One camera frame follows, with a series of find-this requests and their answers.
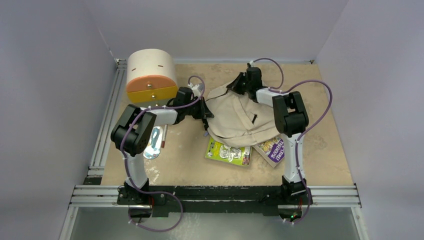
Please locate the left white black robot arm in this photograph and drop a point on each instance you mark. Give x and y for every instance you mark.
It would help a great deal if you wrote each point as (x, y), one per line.
(132, 133)

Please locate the green illustrated book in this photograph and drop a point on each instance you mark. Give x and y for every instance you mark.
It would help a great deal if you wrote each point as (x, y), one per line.
(217, 151)

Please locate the dark red marker pen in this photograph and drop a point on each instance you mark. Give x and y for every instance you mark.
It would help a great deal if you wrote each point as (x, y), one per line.
(164, 136)

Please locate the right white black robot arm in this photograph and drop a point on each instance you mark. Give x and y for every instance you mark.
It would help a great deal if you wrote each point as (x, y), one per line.
(290, 119)

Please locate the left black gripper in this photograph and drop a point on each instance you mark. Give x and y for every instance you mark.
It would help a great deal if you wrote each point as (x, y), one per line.
(204, 113)

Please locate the blister pack with blue scissors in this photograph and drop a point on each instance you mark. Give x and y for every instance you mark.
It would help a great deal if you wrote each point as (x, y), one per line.
(154, 146)

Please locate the beige canvas student backpack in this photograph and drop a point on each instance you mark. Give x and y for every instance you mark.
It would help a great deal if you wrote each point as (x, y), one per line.
(237, 120)

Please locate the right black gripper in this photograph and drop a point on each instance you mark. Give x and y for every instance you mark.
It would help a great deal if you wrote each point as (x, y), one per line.
(234, 86)

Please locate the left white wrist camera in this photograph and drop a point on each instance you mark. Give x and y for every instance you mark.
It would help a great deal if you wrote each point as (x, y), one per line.
(196, 89)

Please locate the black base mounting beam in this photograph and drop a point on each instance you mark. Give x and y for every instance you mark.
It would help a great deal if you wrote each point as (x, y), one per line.
(262, 199)

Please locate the aluminium frame rails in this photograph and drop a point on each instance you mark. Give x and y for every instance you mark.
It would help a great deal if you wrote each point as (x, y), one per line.
(93, 213)

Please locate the purple treehouse book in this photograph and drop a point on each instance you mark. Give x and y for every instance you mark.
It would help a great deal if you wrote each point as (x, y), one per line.
(272, 150)

